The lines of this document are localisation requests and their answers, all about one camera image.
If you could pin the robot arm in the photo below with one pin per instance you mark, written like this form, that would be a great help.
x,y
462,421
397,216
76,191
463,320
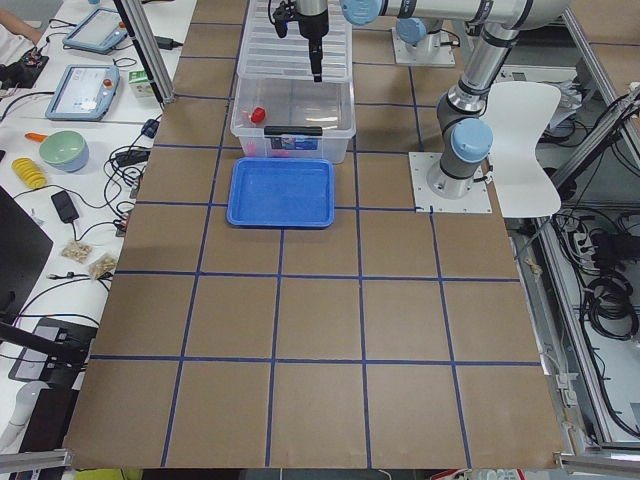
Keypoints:
x,y
467,139
415,31

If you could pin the blue plastic tray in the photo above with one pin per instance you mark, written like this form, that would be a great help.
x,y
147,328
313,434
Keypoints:
x,y
282,193

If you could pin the aluminium frame post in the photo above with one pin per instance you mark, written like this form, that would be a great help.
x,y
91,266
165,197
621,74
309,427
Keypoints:
x,y
139,30

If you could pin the yellow toy corn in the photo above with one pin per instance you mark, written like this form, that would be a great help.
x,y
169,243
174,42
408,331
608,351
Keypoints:
x,y
29,173

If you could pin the snack bag near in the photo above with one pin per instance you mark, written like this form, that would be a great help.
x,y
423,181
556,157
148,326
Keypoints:
x,y
77,251

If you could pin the black box latch handle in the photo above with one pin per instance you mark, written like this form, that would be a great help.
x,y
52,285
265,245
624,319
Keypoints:
x,y
306,131

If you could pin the person hand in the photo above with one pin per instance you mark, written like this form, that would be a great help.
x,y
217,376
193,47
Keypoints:
x,y
30,32

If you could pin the snack bag far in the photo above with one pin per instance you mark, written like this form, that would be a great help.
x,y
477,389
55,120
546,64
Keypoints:
x,y
106,263

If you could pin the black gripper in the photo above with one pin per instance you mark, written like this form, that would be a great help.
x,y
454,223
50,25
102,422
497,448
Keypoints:
x,y
312,29

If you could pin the translucent plastic box lid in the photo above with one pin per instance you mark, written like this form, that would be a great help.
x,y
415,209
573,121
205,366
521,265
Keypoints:
x,y
264,55

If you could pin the white chair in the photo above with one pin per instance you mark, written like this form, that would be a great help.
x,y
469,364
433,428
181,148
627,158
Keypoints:
x,y
518,112

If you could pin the translucent plastic storage box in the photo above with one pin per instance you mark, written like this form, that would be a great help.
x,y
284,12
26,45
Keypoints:
x,y
294,103

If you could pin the black adapter left table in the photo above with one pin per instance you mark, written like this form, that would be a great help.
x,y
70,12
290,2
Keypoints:
x,y
64,207

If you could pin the near teach pendant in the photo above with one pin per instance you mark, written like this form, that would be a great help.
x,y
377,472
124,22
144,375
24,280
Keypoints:
x,y
84,93

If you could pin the teach pendant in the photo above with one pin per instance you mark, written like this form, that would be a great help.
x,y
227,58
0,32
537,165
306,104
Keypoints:
x,y
100,32
84,93

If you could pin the far teach pendant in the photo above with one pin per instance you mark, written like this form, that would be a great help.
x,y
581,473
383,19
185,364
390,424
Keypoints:
x,y
100,32

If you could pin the snack bag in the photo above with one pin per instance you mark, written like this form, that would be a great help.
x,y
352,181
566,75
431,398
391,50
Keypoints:
x,y
106,263
77,251

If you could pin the black power adapter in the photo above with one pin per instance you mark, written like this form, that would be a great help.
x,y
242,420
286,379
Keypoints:
x,y
166,43

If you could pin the green white carton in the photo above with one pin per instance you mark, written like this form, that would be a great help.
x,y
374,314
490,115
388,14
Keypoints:
x,y
140,84

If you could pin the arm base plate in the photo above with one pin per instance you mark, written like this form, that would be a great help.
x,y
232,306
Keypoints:
x,y
434,50
435,192

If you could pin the green and blue bowl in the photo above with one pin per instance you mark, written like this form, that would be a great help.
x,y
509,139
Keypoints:
x,y
65,150

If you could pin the red block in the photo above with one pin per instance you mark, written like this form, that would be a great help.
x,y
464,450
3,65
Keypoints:
x,y
258,115

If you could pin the toy carrot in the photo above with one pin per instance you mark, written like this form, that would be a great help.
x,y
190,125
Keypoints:
x,y
36,137

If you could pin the black monitor edge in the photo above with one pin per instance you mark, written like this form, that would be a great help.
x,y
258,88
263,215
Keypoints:
x,y
25,249

